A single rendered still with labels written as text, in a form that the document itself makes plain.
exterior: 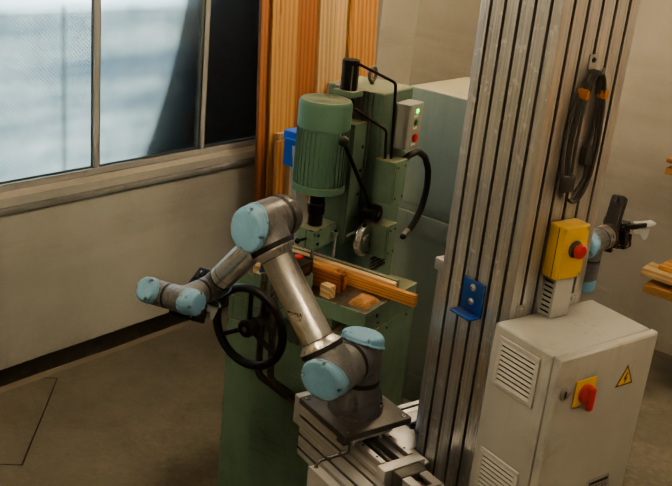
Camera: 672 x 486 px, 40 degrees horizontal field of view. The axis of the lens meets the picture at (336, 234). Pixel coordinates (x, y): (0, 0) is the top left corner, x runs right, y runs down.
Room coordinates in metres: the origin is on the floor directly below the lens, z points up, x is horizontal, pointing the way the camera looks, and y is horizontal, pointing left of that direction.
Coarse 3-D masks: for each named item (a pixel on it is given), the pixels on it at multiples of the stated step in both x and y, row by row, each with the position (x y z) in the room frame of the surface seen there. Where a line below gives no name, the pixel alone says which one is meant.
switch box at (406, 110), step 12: (396, 108) 3.13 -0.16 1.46; (408, 108) 3.11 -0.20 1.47; (420, 108) 3.17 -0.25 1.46; (396, 120) 3.13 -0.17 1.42; (408, 120) 3.11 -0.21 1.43; (420, 120) 3.18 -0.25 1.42; (396, 132) 3.13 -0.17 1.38; (408, 132) 3.11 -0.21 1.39; (396, 144) 3.12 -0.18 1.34; (408, 144) 3.12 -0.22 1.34
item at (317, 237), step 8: (304, 224) 2.96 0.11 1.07; (328, 224) 2.98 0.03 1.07; (304, 232) 2.92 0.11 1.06; (312, 232) 2.90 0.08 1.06; (320, 232) 2.93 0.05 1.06; (328, 232) 2.97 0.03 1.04; (304, 240) 2.92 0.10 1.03; (312, 240) 2.90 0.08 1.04; (320, 240) 2.93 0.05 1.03; (328, 240) 2.98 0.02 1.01; (312, 248) 2.90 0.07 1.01
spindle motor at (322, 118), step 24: (312, 96) 2.97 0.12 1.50; (336, 96) 3.01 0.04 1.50; (312, 120) 2.88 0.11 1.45; (336, 120) 2.88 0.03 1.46; (312, 144) 2.88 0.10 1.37; (336, 144) 2.89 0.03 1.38; (312, 168) 2.87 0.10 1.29; (336, 168) 2.89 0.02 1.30; (312, 192) 2.87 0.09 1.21; (336, 192) 2.90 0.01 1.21
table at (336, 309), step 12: (252, 276) 2.88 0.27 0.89; (312, 288) 2.81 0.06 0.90; (348, 288) 2.84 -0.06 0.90; (324, 300) 2.73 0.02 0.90; (336, 300) 2.74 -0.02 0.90; (348, 300) 2.75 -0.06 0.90; (384, 300) 2.78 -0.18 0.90; (324, 312) 2.73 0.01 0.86; (336, 312) 2.71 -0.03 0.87; (348, 312) 2.69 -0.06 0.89; (360, 312) 2.67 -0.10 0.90; (372, 312) 2.69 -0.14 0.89; (384, 312) 2.77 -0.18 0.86; (348, 324) 2.68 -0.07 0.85; (360, 324) 2.66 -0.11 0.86; (372, 324) 2.70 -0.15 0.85
